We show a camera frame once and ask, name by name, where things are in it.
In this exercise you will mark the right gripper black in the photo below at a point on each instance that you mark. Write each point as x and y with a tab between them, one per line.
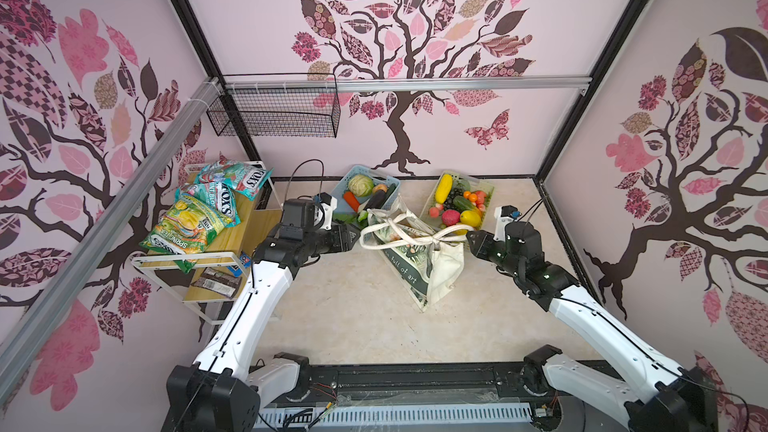
484	239

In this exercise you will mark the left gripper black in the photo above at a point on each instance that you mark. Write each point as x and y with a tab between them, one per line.
341	240

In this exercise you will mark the cream canvas grocery tote bag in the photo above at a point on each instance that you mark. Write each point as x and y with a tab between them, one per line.
427	260

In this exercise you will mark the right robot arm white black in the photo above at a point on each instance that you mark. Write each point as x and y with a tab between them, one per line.
649	392

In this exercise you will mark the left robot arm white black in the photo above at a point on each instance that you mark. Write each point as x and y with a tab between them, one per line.
252	312

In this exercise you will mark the Fox's candy bag upper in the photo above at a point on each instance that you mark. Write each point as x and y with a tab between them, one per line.
243	178

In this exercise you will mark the fox's candy bag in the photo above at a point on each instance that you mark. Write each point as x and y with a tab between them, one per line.
216	195
243	178

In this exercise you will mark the Fox's candy bag lower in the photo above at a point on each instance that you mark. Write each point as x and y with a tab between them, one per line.
216	195

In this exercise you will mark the green yellow snack bag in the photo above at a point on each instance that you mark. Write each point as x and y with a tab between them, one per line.
187	228

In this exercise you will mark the blue plastic basket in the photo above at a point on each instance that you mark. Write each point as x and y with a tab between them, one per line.
343	213

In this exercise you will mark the orange carrot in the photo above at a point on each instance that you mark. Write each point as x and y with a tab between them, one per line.
352	201

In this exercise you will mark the purple eggplant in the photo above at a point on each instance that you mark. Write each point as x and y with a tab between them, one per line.
375	202

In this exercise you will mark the green cabbage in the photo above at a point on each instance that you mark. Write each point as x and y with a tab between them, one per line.
361	185

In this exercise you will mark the yellow lemon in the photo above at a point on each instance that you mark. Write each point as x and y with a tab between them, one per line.
471	218

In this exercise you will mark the pink dragon fruit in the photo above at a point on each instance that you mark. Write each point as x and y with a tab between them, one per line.
450	217

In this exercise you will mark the green plastic basket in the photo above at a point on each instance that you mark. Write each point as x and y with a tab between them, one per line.
468	183

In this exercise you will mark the black grapes bunch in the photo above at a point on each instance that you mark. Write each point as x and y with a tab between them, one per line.
455	192

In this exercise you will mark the blue snack packet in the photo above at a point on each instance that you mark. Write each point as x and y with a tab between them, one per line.
243	266

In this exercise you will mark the yellow corn cob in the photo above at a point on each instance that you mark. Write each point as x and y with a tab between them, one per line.
443	189

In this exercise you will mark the dark chocolate bar packet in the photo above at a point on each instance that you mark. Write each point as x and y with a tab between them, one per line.
222	283

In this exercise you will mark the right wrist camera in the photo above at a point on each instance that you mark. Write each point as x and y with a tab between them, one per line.
503	216

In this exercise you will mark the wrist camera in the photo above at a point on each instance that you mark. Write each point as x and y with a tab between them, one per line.
309	214
503	216

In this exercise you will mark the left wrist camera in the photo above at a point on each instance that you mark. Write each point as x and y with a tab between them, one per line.
309	214

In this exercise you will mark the black wire wall basket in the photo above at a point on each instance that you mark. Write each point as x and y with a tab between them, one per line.
277	105

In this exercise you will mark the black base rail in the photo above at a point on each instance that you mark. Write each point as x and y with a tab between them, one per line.
395	378

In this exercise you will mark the white slotted cable duct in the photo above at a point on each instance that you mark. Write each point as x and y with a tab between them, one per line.
358	417

